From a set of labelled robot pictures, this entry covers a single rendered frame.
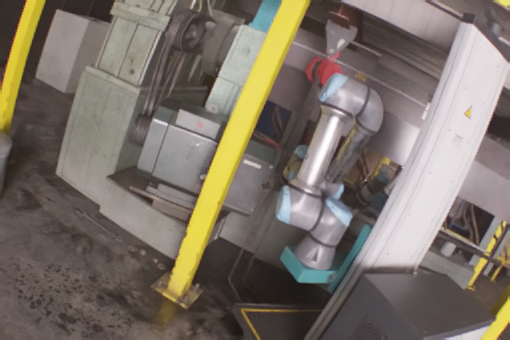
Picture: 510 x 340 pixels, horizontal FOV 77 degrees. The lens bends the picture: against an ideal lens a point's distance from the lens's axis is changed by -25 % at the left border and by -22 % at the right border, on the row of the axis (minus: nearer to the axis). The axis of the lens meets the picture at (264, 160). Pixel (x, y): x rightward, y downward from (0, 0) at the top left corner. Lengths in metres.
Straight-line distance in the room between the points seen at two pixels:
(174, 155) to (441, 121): 1.50
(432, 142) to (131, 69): 1.89
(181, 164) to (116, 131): 0.56
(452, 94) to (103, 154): 2.15
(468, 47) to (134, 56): 1.99
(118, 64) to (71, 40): 2.75
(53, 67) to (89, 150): 2.94
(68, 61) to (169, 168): 3.34
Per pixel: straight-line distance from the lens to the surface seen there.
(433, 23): 1.86
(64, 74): 5.39
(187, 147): 2.27
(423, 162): 1.34
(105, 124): 2.68
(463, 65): 1.37
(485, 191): 2.92
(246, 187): 2.33
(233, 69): 2.87
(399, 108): 2.71
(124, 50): 2.65
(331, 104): 1.35
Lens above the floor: 1.31
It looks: 14 degrees down
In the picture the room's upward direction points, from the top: 24 degrees clockwise
